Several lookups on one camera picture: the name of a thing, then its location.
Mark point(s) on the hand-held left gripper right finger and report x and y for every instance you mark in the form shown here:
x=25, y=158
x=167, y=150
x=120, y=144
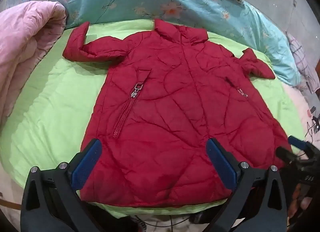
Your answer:
x=221, y=163

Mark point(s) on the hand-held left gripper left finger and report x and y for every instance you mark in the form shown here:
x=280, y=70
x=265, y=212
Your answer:
x=86, y=162

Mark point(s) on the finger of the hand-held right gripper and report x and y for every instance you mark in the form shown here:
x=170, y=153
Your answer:
x=287, y=154
x=297, y=142

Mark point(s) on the red puffer jacket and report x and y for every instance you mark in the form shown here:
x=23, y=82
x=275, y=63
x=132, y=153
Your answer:
x=172, y=102

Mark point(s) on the person's right hand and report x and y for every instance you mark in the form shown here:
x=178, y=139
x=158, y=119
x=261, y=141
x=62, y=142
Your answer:
x=305, y=200

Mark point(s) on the dark object on bed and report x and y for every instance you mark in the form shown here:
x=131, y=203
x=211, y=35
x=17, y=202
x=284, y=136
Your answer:
x=315, y=121

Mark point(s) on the pink floral bed sheet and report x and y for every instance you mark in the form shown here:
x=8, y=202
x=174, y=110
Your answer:
x=302, y=109

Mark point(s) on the light green bed sheet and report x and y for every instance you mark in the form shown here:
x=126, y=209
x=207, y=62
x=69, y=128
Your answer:
x=57, y=102

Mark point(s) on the plaid cloth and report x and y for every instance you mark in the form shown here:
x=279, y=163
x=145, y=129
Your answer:
x=301, y=59

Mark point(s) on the pink quilt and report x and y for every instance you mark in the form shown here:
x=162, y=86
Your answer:
x=22, y=47

